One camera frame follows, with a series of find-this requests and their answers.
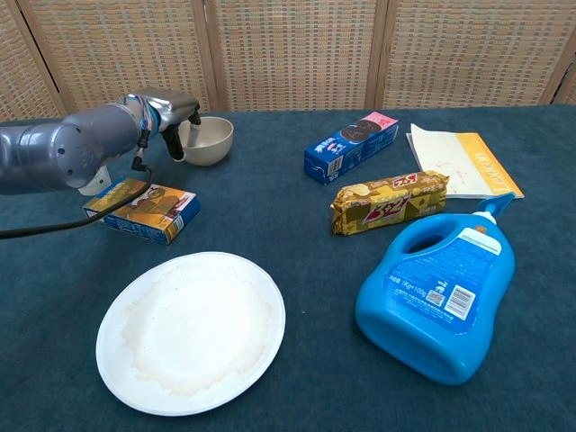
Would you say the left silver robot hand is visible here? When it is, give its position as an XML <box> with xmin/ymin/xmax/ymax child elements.
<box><xmin>148</xmin><ymin>92</ymin><xmax>203</xmax><ymax>162</ymax></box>

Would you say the beige bowl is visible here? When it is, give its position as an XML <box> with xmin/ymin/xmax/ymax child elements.
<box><xmin>178</xmin><ymin>116</ymin><xmax>235</xmax><ymax>167</ymax></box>

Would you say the white paper cup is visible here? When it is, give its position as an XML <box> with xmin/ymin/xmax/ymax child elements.
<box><xmin>76</xmin><ymin>165</ymin><xmax>113</xmax><ymax>197</ymax></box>

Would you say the white plate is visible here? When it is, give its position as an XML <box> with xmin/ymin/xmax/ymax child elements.
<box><xmin>95</xmin><ymin>250</ymin><xmax>287</xmax><ymax>403</ymax></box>

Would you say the orange and blue carton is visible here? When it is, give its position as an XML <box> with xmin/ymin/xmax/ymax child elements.
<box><xmin>82</xmin><ymin>176</ymin><xmax>202</xmax><ymax>247</ymax></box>

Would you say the woven folding screen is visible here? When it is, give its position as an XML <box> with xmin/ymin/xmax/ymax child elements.
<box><xmin>0</xmin><ymin>0</ymin><xmax>576</xmax><ymax>123</ymax></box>

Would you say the teal table cloth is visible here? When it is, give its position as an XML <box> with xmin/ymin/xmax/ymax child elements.
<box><xmin>0</xmin><ymin>103</ymin><xmax>576</xmax><ymax>432</ymax></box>

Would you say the blue cookie box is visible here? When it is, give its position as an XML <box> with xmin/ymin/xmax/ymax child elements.
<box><xmin>303</xmin><ymin>111</ymin><xmax>400</xmax><ymax>186</ymax></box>

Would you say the gold biscuit packet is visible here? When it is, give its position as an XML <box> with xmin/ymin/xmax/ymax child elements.
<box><xmin>330</xmin><ymin>170</ymin><xmax>451</xmax><ymax>237</ymax></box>

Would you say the white yellow paper packet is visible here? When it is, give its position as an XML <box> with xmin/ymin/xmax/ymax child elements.
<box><xmin>405</xmin><ymin>122</ymin><xmax>526</xmax><ymax>200</ymax></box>

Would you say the blue detergent bottle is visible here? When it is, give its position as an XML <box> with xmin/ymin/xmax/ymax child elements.
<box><xmin>354</xmin><ymin>191</ymin><xmax>517</xmax><ymax>386</ymax></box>

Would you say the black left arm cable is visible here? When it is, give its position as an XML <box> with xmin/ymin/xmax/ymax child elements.
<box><xmin>0</xmin><ymin>148</ymin><xmax>154</xmax><ymax>240</ymax></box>

